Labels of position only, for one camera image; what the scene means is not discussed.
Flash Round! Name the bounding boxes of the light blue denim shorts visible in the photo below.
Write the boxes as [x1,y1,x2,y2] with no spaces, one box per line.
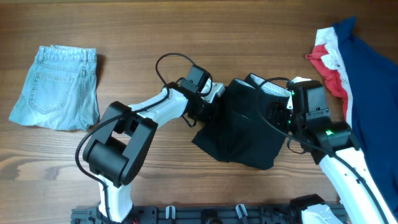
[9,45,100,131]

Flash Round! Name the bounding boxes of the black shorts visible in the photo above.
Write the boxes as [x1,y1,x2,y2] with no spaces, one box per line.
[192,73,289,170]

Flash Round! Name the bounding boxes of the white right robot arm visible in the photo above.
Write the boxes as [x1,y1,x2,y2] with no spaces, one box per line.
[261,102,397,223]

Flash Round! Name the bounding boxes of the red and white garment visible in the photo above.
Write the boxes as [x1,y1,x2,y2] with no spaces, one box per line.
[305,27,353,124]

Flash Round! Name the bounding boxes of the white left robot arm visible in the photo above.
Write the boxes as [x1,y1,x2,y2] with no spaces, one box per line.
[76,80,225,223]

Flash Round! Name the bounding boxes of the navy blue garment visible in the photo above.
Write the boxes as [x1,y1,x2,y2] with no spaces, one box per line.
[333,17,397,215]

